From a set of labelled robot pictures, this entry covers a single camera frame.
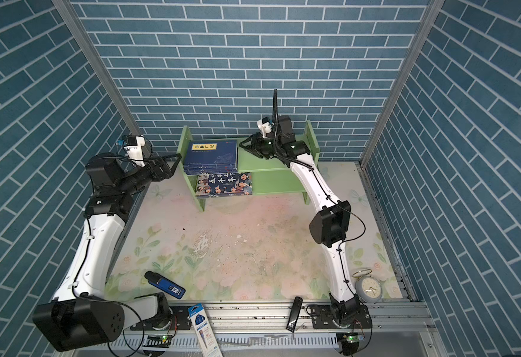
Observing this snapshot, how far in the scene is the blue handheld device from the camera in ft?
2.58

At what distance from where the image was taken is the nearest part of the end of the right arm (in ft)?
2.19

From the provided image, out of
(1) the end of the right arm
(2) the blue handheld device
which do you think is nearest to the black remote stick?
(2) the blue handheld device

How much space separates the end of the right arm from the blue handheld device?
0.56 metres
